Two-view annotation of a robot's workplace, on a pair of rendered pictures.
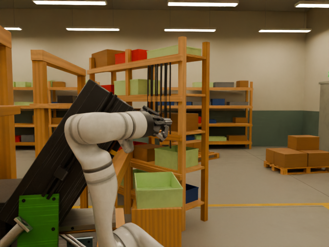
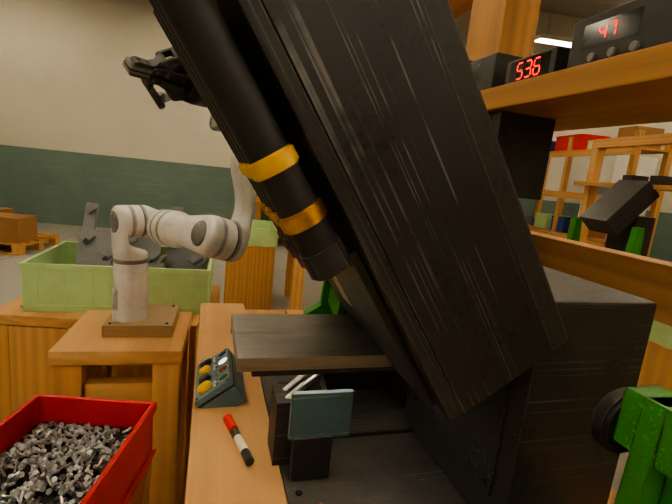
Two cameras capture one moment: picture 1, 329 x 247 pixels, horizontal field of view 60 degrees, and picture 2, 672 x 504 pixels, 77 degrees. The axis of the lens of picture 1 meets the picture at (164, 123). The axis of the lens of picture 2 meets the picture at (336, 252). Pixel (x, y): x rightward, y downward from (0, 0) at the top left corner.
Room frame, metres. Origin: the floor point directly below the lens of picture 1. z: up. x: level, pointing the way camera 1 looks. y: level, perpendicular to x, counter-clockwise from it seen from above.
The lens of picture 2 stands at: (1.63, 0.25, 1.36)
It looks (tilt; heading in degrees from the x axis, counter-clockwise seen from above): 11 degrees down; 174
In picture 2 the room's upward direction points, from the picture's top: 6 degrees clockwise
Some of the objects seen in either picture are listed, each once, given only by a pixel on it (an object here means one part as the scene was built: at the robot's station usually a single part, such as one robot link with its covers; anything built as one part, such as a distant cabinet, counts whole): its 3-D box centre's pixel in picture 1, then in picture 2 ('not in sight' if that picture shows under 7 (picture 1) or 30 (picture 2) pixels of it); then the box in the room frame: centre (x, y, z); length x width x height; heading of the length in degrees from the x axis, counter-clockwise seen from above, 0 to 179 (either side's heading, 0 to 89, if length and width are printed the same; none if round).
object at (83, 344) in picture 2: not in sight; (130, 334); (0.39, -0.19, 0.83); 0.32 x 0.32 x 0.04; 8
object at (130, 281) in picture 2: not in sight; (131, 289); (0.39, -0.19, 0.97); 0.09 x 0.09 x 0.17; 14
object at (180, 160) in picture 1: (137, 125); not in sight; (4.30, 0.40, 1.19); 2.30 x 0.55 x 2.39; 43
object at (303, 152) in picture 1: (297, 153); not in sight; (6.47, -3.05, 0.37); 1.20 x 0.80 x 0.74; 100
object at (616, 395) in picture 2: not in sight; (618, 417); (1.22, 0.64, 1.12); 0.08 x 0.03 x 0.08; 101
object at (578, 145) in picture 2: not in sight; (568, 212); (-4.33, 4.32, 1.13); 2.48 x 0.54 x 2.27; 2
